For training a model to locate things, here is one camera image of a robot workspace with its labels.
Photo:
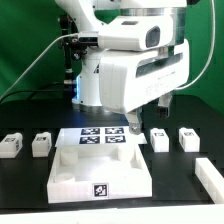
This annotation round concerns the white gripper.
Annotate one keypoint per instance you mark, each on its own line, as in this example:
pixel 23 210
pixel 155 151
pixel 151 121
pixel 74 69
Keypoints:
pixel 128 80

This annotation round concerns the white square tabletop part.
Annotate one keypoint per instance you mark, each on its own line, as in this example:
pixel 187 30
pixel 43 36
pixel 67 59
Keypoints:
pixel 103 172

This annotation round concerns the white obstacle fixture right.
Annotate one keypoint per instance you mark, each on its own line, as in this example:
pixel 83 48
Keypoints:
pixel 211 179

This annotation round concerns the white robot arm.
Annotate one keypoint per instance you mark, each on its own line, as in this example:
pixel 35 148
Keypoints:
pixel 91 15

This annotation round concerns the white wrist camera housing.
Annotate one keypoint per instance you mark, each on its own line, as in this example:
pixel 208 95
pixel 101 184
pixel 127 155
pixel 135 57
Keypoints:
pixel 136 33

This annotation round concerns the black camera stand pole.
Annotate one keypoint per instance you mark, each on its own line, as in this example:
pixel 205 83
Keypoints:
pixel 68 26

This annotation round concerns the white front edge strip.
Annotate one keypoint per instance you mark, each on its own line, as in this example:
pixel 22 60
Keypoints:
pixel 195 214

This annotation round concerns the black camera on stand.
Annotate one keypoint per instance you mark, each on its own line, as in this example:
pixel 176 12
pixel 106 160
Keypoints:
pixel 88 39

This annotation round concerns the white tag sheet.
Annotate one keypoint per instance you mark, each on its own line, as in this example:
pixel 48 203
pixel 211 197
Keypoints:
pixel 97 135

